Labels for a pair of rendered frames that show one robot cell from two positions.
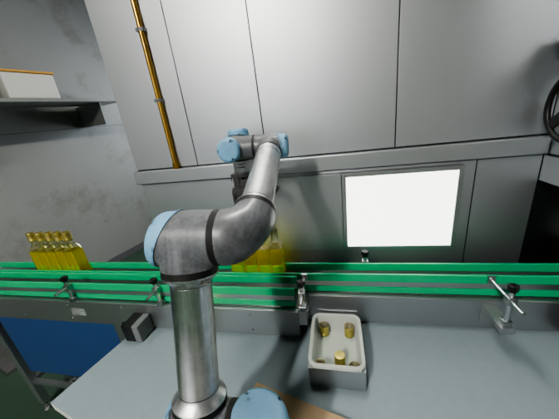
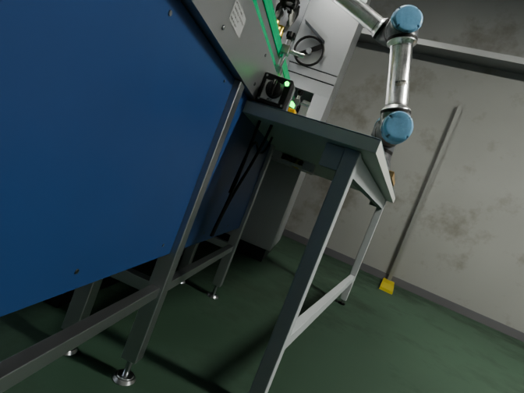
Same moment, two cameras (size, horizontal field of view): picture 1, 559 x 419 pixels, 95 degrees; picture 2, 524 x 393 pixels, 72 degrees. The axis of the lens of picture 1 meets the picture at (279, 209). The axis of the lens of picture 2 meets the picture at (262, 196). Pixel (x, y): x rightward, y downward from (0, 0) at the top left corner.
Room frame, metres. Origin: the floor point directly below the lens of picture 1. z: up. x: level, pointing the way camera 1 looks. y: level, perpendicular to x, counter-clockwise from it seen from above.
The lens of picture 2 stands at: (0.91, 1.66, 0.57)
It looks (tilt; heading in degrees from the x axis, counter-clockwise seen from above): 3 degrees down; 265
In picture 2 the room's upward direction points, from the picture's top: 21 degrees clockwise
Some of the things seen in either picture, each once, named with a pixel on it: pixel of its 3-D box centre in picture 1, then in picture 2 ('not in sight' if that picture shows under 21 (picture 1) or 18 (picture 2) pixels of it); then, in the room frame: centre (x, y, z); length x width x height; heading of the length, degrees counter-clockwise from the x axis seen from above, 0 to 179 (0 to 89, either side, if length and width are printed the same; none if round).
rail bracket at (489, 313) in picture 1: (502, 309); not in sight; (0.63, -0.67, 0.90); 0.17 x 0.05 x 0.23; 166
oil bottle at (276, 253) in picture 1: (278, 263); not in sight; (0.93, 0.03, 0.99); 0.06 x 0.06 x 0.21; 77
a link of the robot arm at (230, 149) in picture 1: (237, 148); not in sight; (0.85, 0.11, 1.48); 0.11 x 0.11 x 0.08; 81
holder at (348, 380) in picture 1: (336, 342); not in sight; (0.69, -0.14, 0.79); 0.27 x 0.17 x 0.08; 166
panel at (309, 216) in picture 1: (338, 212); not in sight; (1.00, -0.24, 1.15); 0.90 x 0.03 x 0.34; 76
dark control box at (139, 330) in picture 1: (137, 327); (275, 95); (0.88, 0.66, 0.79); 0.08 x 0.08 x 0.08; 76
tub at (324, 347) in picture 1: (336, 347); not in sight; (0.66, -0.13, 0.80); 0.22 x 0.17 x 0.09; 166
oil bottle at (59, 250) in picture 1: (67, 257); not in sight; (1.19, 1.10, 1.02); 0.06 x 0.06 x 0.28; 76
